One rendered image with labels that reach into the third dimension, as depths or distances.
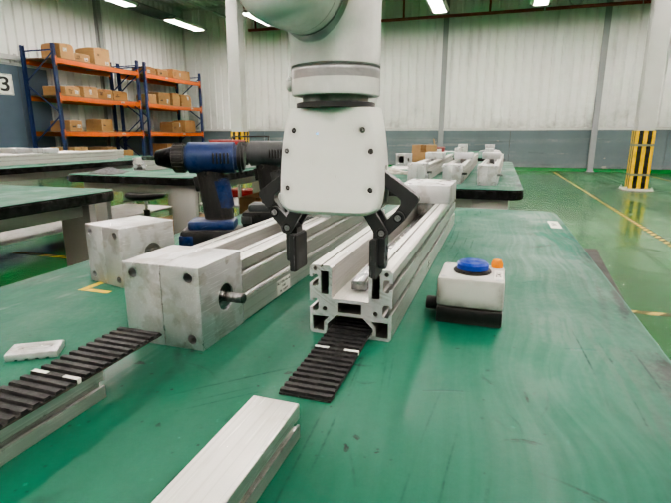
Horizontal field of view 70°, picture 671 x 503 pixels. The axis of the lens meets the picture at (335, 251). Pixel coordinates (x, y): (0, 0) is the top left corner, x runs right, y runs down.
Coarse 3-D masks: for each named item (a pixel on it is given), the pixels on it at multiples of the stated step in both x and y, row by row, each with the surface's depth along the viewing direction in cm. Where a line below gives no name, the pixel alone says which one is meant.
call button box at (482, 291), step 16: (448, 272) 62; (464, 272) 61; (480, 272) 61; (496, 272) 62; (448, 288) 60; (464, 288) 59; (480, 288) 59; (496, 288) 58; (432, 304) 64; (448, 304) 61; (464, 304) 60; (480, 304) 59; (496, 304) 59; (448, 320) 61; (464, 320) 60; (480, 320) 60; (496, 320) 59
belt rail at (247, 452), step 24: (264, 408) 37; (288, 408) 37; (240, 432) 34; (264, 432) 34; (288, 432) 36; (216, 456) 31; (240, 456) 31; (264, 456) 32; (192, 480) 29; (216, 480) 29; (240, 480) 29; (264, 480) 32
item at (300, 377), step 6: (294, 372) 47; (300, 372) 47; (294, 378) 46; (300, 378) 46; (306, 378) 46; (312, 378) 47; (318, 378) 46; (324, 378) 46; (330, 378) 46; (336, 378) 46; (312, 384) 46; (318, 384) 45; (324, 384) 45; (330, 384) 45; (336, 384) 45
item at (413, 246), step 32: (416, 224) 82; (448, 224) 113; (352, 256) 64; (416, 256) 69; (320, 288) 57; (352, 288) 60; (384, 288) 55; (416, 288) 72; (320, 320) 61; (384, 320) 55
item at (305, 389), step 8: (288, 384) 45; (296, 384) 45; (304, 384) 45; (280, 392) 44; (288, 392) 44; (296, 392) 44; (304, 392) 44; (312, 392) 44; (320, 392) 44; (328, 392) 44; (320, 400) 43; (328, 400) 43
